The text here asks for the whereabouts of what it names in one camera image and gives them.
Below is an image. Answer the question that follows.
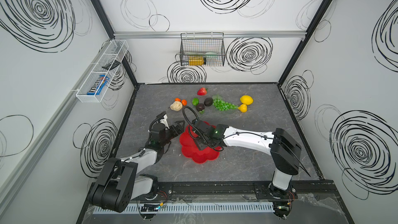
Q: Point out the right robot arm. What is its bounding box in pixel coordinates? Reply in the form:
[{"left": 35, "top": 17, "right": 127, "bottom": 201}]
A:
[{"left": 188, "top": 120, "right": 303, "bottom": 193}]

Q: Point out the red strawberry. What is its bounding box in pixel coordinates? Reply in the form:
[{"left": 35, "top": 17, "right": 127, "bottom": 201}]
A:
[{"left": 197, "top": 87, "right": 208, "bottom": 96}]

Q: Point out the black remote control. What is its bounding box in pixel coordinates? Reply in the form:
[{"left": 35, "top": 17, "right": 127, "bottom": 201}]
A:
[{"left": 102, "top": 60, "right": 121, "bottom": 71}]

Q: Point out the red flower-shaped fruit bowl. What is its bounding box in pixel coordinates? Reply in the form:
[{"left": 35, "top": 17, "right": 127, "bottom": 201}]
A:
[{"left": 179, "top": 125, "right": 222, "bottom": 164}]

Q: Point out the green grape bunch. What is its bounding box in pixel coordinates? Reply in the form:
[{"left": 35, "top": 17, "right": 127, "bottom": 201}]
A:
[{"left": 212, "top": 95, "right": 238, "bottom": 111}]

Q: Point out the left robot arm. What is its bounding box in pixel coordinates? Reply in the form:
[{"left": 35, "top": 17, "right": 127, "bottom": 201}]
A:
[{"left": 88, "top": 120, "right": 185, "bottom": 213}]

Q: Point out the aluminium wall rail left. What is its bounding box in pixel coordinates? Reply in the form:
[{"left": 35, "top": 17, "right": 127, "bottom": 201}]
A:
[{"left": 0, "top": 41, "right": 109, "bottom": 206}]

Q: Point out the white slotted cable duct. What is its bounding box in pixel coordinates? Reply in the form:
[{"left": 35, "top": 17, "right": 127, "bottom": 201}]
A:
[{"left": 92, "top": 202, "right": 276, "bottom": 215}]

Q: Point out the yellow sponge in basket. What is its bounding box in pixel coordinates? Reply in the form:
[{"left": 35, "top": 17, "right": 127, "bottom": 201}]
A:
[{"left": 188, "top": 56, "right": 206, "bottom": 66}]

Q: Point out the small yellow pear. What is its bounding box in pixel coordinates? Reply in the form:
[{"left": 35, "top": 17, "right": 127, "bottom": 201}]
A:
[{"left": 238, "top": 104, "right": 248, "bottom": 113}]

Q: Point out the aluminium wall rail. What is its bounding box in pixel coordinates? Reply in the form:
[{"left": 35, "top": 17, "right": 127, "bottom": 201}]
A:
[
  {"left": 0, "top": 41, "right": 109, "bottom": 206},
  {"left": 114, "top": 30, "right": 307, "bottom": 39}
]

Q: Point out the large yellow lemon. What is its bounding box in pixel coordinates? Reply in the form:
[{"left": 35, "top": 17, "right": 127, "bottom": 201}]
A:
[{"left": 240, "top": 95, "right": 254, "bottom": 105}]

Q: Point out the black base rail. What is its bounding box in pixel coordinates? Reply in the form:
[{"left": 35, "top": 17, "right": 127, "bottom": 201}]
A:
[{"left": 90, "top": 179, "right": 338, "bottom": 201}]

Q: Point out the dark purple mangosteen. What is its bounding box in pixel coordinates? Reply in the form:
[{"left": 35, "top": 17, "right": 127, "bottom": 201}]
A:
[{"left": 195, "top": 103, "right": 205, "bottom": 114}]

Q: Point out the black wire wall basket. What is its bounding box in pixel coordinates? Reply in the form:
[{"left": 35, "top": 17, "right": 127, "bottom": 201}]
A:
[{"left": 176, "top": 37, "right": 226, "bottom": 67}]

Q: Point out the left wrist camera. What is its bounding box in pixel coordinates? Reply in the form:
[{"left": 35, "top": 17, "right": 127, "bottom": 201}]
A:
[{"left": 158, "top": 114, "right": 169, "bottom": 129}]

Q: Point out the dark avocado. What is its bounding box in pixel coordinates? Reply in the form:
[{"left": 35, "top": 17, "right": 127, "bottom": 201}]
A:
[{"left": 204, "top": 97, "right": 213, "bottom": 107}]

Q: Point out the green lime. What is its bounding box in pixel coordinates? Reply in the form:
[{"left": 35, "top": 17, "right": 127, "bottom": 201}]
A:
[{"left": 192, "top": 98, "right": 199, "bottom": 106}]

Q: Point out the aluminium wall rail back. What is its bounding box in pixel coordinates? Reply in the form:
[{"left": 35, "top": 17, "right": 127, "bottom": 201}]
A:
[{"left": 114, "top": 30, "right": 307, "bottom": 39}]

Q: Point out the blue candy packet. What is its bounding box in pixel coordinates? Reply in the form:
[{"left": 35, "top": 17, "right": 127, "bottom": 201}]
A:
[{"left": 87, "top": 75, "right": 109, "bottom": 95}]

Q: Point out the white wire wall shelf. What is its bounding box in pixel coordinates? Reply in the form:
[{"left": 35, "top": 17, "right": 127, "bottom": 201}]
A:
[{"left": 76, "top": 39, "right": 129, "bottom": 103}]

